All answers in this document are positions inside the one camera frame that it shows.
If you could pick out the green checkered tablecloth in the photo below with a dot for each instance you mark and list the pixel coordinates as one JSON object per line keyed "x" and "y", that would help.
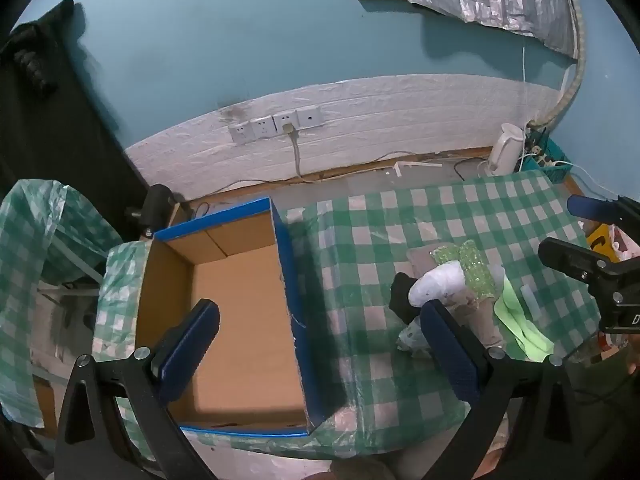
{"x": 380, "y": 240}

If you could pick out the white patterned sock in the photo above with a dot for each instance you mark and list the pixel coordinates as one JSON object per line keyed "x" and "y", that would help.
{"x": 412, "y": 340}

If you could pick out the white wall socket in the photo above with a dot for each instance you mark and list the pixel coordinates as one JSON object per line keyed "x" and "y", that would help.
{"x": 310, "y": 117}
{"x": 240, "y": 132}
{"x": 262, "y": 127}
{"x": 281, "y": 119}

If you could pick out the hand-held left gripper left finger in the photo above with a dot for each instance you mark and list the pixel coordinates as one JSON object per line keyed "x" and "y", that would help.
{"x": 192, "y": 345}

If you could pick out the teal plastic basket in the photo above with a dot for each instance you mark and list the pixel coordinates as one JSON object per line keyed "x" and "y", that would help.
{"x": 555, "y": 162}

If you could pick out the foam wrapped pipe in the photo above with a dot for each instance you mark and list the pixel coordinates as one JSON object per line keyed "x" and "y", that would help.
{"x": 577, "y": 75}

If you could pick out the white plastic strip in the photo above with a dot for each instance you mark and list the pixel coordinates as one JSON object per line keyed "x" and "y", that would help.
{"x": 415, "y": 166}

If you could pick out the dark hanging cloth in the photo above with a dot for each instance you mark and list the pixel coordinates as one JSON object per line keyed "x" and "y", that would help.
{"x": 35, "y": 110}

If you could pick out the crumpled checkered plastic sheet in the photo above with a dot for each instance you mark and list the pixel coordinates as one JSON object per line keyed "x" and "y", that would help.
{"x": 30, "y": 240}

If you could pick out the yellow object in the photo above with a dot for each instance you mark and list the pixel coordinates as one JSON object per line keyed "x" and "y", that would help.
{"x": 597, "y": 242}

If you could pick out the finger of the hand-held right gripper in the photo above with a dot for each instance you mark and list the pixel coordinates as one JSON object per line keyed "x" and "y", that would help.
{"x": 570, "y": 256}
{"x": 590, "y": 207}

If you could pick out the black cylinder device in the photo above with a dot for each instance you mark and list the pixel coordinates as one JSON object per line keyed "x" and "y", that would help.
{"x": 156, "y": 205}

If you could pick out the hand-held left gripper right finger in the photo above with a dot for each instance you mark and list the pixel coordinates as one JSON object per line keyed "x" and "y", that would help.
{"x": 450, "y": 355}

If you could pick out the light green cloth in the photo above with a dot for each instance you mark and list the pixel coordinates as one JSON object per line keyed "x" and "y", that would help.
{"x": 522, "y": 330}

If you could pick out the black sock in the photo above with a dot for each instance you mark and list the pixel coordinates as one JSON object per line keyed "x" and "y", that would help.
{"x": 402, "y": 297}

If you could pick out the blue cardboard box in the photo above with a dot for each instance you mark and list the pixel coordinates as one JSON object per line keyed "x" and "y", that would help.
{"x": 240, "y": 320}

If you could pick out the green sparkly cloth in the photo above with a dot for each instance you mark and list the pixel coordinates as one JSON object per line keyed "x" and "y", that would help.
{"x": 475, "y": 270}

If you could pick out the white electric kettle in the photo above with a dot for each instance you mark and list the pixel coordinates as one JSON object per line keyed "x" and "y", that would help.
{"x": 505, "y": 152}

